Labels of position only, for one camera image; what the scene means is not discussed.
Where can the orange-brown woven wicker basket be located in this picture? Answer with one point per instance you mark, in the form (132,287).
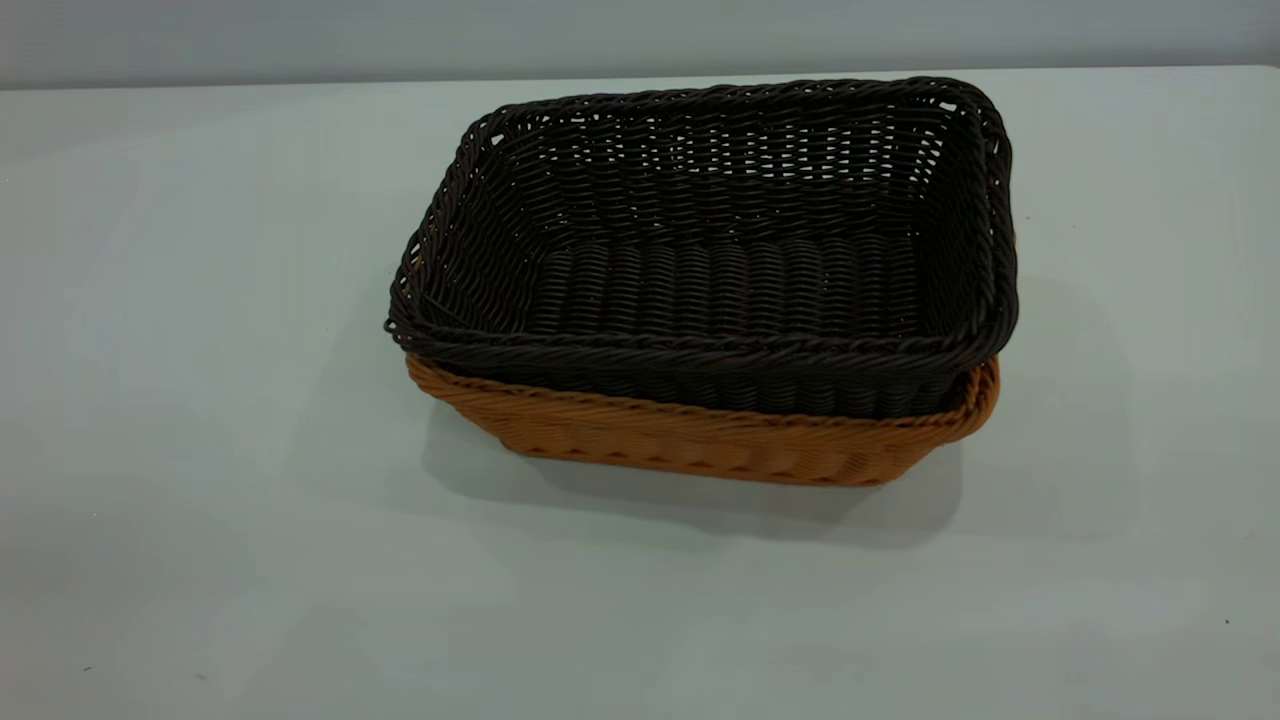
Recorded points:
(700,445)

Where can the dark brown woven wicker basket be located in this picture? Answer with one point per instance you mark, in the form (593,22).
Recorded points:
(720,280)

